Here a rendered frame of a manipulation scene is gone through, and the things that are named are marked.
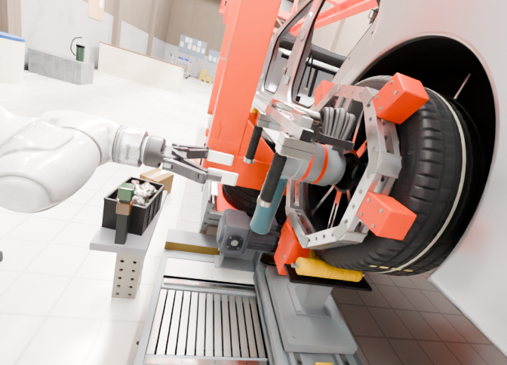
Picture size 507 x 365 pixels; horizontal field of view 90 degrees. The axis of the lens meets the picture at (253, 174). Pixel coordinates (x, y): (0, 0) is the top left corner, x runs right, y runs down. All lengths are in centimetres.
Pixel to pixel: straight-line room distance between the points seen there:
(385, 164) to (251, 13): 84
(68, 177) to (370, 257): 70
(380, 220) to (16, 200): 65
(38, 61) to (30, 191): 602
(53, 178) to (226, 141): 89
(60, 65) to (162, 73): 310
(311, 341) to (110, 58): 853
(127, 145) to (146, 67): 805
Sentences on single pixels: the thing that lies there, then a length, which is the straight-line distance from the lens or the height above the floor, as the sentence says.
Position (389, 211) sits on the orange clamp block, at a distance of 62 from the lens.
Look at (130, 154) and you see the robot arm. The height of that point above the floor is 83.
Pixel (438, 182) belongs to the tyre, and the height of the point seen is 96.
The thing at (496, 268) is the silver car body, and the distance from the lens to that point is 67.
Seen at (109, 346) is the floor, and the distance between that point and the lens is 126.
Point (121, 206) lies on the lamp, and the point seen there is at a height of 60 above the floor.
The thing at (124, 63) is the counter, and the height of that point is 41.
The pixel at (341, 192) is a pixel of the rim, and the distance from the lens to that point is 95.
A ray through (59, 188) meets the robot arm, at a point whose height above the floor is 82.
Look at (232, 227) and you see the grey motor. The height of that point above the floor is 40.
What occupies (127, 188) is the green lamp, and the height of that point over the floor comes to 66.
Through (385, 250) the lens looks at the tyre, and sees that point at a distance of 75.
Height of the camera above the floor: 105
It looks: 20 degrees down
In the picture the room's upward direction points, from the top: 17 degrees clockwise
